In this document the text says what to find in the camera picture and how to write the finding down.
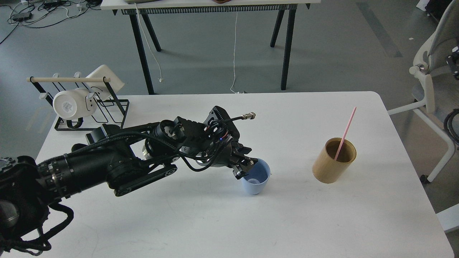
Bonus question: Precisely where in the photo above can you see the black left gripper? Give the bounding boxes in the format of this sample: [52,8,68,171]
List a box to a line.
[180,123,259,180]

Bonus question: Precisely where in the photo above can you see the blue plastic cup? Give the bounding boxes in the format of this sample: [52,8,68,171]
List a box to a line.
[241,158,271,195]

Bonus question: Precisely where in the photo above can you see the pink chopstick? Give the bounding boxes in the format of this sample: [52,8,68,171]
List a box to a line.
[334,106,357,161]

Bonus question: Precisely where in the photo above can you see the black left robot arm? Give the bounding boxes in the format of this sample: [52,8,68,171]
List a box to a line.
[0,106,259,256]

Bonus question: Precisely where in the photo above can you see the tan bamboo cylinder holder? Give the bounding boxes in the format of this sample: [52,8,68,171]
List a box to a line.
[312,138,357,183]

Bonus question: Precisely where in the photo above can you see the white ceramic mug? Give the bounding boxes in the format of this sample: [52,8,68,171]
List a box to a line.
[52,88,97,120]

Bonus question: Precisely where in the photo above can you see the white background table black legs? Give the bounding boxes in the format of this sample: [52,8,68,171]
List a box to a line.
[100,0,322,95]

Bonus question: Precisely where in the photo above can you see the white office chair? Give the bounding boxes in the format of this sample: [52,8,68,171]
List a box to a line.
[388,0,458,184]

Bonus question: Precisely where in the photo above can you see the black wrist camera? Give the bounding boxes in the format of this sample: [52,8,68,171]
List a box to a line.
[204,106,256,140]

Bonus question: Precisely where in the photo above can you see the white hanging cable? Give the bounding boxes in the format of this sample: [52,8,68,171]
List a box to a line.
[134,3,163,83]
[230,11,245,94]

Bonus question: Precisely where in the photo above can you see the black wire dish rack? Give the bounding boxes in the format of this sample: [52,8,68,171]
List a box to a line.
[27,73,129,131]

